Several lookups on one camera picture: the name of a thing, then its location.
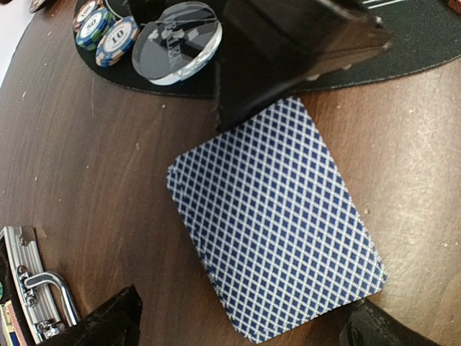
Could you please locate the blue cream chips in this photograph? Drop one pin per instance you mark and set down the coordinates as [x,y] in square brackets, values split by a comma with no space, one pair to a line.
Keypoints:
[118,40]

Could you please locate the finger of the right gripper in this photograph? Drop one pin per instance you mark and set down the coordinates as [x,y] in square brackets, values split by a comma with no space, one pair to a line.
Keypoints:
[271,47]

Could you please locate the green chips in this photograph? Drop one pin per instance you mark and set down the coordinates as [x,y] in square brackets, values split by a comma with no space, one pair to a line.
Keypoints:
[94,28]

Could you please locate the orange black chips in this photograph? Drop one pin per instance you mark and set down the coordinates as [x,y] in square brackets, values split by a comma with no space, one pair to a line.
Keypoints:
[84,11]

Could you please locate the grey playing card deck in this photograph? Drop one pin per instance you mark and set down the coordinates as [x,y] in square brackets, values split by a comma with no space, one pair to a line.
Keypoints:
[273,223]

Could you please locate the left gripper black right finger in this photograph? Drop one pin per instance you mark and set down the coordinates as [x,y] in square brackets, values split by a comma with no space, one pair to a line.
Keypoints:
[367,324]

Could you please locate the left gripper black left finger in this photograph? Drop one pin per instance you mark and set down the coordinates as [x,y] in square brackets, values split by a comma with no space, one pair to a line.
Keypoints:
[115,322]

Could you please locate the black round poker mat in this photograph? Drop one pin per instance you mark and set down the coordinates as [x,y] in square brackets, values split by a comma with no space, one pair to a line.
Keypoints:
[426,34]

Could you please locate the aluminium poker case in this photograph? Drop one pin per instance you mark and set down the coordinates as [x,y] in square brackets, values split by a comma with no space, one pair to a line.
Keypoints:
[36,304]

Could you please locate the grey dealer button disc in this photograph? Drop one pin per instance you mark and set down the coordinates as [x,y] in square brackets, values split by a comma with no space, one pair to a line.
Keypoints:
[178,44]

